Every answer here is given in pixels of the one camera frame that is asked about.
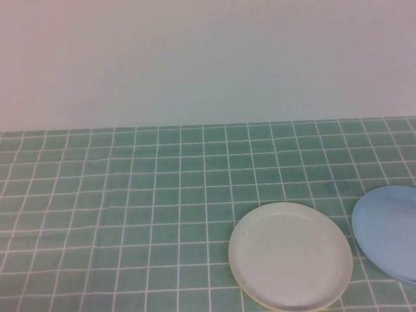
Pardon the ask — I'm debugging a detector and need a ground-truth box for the green checkered tablecloth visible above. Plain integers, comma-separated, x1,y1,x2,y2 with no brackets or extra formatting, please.
0,117,416,312

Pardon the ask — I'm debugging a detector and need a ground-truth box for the white round plate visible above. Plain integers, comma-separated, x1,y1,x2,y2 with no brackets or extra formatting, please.
227,201,354,311

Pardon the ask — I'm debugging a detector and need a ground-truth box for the light blue round plate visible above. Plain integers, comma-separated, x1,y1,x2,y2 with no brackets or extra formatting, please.
352,185,416,283

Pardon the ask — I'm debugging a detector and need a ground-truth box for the yellow round plate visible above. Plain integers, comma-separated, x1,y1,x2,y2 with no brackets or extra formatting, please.
228,256,341,312

